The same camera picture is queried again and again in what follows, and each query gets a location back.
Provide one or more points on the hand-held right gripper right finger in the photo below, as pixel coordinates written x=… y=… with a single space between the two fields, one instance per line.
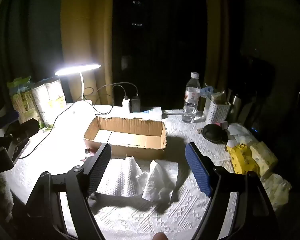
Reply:
x=197 y=170

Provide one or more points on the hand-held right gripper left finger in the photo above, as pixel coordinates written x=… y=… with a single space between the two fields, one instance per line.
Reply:
x=100 y=166

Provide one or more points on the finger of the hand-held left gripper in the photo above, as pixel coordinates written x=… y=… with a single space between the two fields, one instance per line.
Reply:
x=23 y=128
x=8 y=118

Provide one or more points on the white embossed paper towel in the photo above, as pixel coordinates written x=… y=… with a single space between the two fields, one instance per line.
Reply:
x=120 y=177

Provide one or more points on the cardboard box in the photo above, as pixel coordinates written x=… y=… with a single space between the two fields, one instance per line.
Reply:
x=126 y=132

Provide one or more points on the pale yellow soft pack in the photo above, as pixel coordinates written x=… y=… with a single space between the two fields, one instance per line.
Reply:
x=277 y=190

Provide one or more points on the person's right hand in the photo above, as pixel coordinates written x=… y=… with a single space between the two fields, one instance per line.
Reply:
x=160 y=236

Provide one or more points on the green paper cups package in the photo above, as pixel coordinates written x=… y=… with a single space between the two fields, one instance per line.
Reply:
x=21 y=100

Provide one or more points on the white paper cups package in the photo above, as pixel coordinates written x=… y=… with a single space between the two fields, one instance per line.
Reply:
x=50 y=100

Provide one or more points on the fluffy beige cloth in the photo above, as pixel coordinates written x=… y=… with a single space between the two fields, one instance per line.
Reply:
x=3 y=195

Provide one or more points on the black round pouch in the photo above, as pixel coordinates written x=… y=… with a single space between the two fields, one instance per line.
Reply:
x=213 y=133

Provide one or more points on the yellow plastic bag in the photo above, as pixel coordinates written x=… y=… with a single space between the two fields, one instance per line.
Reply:
x=240 y=158

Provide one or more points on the small pink box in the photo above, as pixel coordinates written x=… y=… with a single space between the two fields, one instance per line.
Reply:
x=221 y=125

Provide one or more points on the white plastic bag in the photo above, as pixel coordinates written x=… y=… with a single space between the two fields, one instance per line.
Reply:
x=240 y=133

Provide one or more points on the white perforated basket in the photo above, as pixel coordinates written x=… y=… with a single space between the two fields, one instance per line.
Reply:
x=217 y=111

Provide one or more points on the white charger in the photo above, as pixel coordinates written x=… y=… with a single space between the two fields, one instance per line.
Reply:
x=125 y=106

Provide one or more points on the pale yellow tissue pack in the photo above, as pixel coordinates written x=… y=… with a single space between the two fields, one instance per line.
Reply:
x=263 y=158

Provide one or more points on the white embossed tablecloth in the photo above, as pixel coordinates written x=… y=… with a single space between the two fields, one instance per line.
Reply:
x=145 y=217

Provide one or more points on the clear water bottle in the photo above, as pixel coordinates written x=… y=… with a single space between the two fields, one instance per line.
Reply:
x=191 y=100

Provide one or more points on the black power adapter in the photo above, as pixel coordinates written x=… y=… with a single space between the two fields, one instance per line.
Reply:
x=135 y=104

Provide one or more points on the white tissue box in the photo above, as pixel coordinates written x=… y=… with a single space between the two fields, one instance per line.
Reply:
x=147 y=112

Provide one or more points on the metal flask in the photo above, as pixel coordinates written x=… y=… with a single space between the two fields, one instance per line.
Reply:
x=236 y=106

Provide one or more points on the blue plastic bag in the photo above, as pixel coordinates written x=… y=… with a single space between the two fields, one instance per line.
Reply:
x=207 y=91

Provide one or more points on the white desk lamp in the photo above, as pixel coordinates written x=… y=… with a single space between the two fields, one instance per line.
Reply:
x=77 y=68

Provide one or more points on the yellow curtain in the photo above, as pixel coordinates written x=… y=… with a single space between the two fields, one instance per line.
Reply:
x=216 y=42
x=85 y=30

